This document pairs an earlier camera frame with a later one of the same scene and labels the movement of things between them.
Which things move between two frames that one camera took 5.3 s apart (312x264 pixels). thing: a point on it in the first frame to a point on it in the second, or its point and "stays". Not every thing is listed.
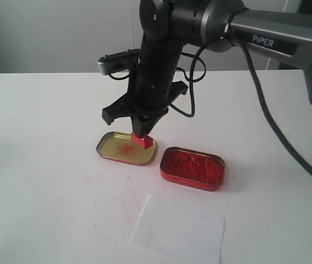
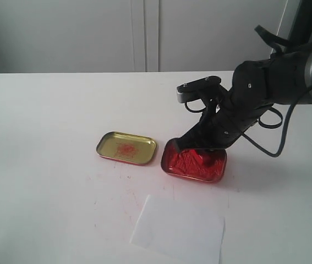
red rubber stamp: x=146 y=142 to x=205 y=161
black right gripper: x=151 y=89 to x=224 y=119
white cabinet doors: x=34 y=36 stays
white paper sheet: x=179 y=232 stays
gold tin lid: x=119 y=146 stays
